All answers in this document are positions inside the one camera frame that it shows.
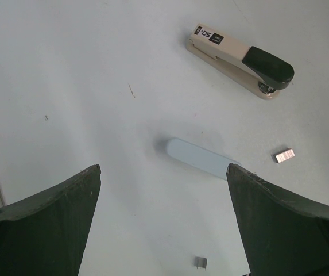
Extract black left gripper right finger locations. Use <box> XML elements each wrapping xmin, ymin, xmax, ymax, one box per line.
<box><xmin>226</xmin><ymin>163</ymin><xmax>329</xmax><ymax>275</ymax></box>

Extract beige black stapler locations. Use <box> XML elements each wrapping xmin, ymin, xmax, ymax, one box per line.
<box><xmin>186</xmin><ymin>24</ymin><xmax>295</xmax><ymax>100</ymax></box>

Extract unloaded staple strip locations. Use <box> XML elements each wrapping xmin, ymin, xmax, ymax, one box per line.
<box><xmin>273</xmin><ymin>148</ymin><xmax>295</xmax><ymax>164</ymax></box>
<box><xmin>194</xmin><ymin>256</ymin><xmax>207</xmax><ymax>270</ymax></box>

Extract light blue stapler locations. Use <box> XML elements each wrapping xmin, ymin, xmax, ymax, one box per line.
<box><xmin>165</xmin><ymin>138</ymin><xmax>240</xmax><ymax>181</ymax></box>

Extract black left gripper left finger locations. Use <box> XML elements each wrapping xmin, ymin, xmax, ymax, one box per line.
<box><xmin>0</xmin><ymin>164</ymin><xmax>101</xmax><ymax>275</ymax></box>

